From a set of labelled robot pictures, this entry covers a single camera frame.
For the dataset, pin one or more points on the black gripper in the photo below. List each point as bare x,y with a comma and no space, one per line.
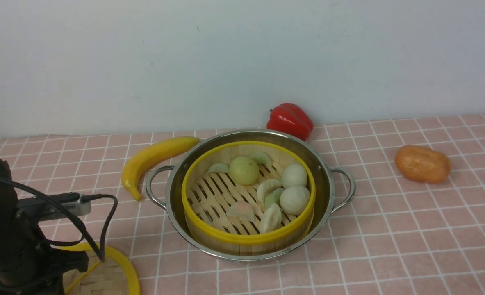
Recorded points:
36,270

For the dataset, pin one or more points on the yellow woven bamboo steamer lid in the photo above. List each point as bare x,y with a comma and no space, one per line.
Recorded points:
115,276

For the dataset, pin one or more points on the yellow rimmed bamboo steamer basket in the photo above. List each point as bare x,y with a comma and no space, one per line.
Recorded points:
207,197

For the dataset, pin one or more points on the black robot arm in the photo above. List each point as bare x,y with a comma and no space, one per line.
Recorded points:
19,219

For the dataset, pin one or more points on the stainless steel pot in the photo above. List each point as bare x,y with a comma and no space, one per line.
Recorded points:
334,187

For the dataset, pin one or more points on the yellow plastic banana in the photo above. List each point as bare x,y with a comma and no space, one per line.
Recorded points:
146,158

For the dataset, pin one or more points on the green dumpling left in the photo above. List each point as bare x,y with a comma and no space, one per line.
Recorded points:
218,168

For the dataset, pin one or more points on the green dumpling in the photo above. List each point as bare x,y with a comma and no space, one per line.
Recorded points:
218,168
273,197
260,157

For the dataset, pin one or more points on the pink dumpling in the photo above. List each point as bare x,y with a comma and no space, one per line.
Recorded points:
241,210

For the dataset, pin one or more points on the green round bun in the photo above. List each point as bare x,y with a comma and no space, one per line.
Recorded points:
244,170

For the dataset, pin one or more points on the pale dumpling front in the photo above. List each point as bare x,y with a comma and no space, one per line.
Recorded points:
271,220

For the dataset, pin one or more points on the white dumpling centre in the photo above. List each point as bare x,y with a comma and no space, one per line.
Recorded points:
266,187

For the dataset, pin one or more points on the green dumpling centre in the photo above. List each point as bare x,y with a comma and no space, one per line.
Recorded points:
273,197

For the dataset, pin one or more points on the green dumpling back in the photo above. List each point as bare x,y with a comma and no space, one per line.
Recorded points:
260,157

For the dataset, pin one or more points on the white round bun lower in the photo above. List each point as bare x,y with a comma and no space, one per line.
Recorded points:
294,200

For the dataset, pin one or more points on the white round bun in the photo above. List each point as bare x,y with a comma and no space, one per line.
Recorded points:
294,200
294,175

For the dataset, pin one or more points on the white round bun upper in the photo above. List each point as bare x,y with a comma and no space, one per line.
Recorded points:
294,175

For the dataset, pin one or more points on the red bell pepper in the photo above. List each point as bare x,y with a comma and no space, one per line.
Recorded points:
290,119

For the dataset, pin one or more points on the orange bread roll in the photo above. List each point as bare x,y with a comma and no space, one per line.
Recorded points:
422,164

